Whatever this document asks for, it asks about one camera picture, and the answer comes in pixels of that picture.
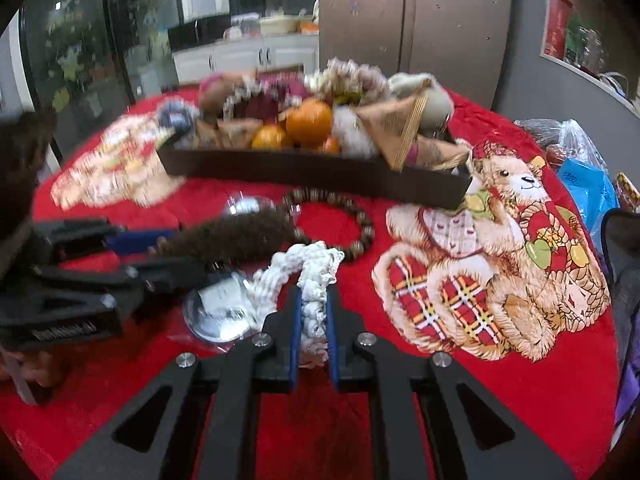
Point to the pink cream knitted scrunchie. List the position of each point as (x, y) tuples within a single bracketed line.
[(349, 83)]

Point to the silver double door refrigerator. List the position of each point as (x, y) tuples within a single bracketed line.
[(460, 42)]

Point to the upper orange mandarin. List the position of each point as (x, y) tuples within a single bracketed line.
[(310, 123)]

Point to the lower orange mandarin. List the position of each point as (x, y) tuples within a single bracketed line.
[(271, 138)]

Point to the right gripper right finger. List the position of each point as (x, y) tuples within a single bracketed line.
[(430, 417)]

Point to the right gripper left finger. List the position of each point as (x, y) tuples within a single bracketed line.
[(197, 419)]

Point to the clear plastic bag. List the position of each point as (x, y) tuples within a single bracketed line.
[(563, 140)]

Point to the bagged anime badge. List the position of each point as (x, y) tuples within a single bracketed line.
[(239, 203)]

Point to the black rectangular tray box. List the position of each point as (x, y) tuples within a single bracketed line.
[(335, 173)]

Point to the glass sliding door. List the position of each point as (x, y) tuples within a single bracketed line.
[(90, 60)]

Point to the black microwave oven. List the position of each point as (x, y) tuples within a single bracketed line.
[(198, 32)]

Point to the blue plastic bag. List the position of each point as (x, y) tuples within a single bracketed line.
[(592, 192)]

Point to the white wall shelf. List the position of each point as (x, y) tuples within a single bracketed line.
[(589, 39)]

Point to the cream plastic basin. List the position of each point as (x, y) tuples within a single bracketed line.
[(281, 24)]

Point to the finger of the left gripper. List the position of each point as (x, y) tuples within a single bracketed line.
[(139, 288), (80, 238)]

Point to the brown fuzzy scrunchie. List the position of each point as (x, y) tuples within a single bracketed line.
[(232, 238)]

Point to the orange mandarin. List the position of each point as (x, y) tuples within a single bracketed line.
[(310, 123), (271, 138)]

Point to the white plush bear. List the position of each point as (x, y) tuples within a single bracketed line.
[(438, 108)]

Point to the red teddy bear blanket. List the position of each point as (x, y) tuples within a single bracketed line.
[(513, 240)]

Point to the white kitchen cabinet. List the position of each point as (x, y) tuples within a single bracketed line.
[(244, 55)]

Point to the blue white knitted scrunchie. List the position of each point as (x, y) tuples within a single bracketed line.
[(178, 115)]

